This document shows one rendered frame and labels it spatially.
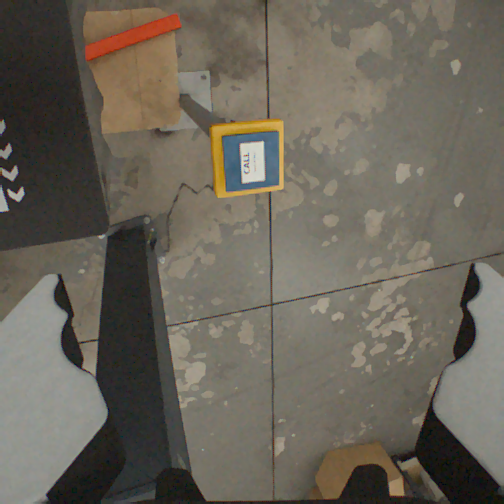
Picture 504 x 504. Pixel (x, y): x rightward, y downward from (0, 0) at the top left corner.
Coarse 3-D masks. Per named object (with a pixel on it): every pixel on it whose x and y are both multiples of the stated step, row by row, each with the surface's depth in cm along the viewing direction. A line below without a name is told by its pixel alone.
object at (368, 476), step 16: (368, 464) 6; (160, 480) 6; (176, 480) 6; (192, 480) 6; (352, 480) 6; (368, 480) 6; (384, 480) 6; (160, 496) 5; (176, 496) 5; (192, 496) 5; (352, 496) 5; (368, 496) 5; (384, 496) 5; (400, 496) 5
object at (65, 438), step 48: (48, 288) 11; (0, 336) 9; (48, 336) 9; (0, 384) 7; (48, 384) 8; (96, 384) 8; (0, 432) 6; (48, 432) 6; (96, 432) 7; (0, 480) 6; (48, 480) 6; (96, 480) 7
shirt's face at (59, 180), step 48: (0, 0) 46; (48, 0) 48; (0, 48) 49; (48, 48) 51; (0, 96) 52; (48, 96) 54; (48, 144) 57; (48, 192) 60; (96, 192) 62; (0, 240) 61; (48, 240) 64
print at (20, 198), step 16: (0, 112) 53; (0, 128) 54; (0, 144) 55; (0, 160) 56; (16, 160) 56; (0, 176) 57; (16, 176) 57; (0, 192) 58; (16, 192) 59; (0, 208) 59; (16, 208) 60
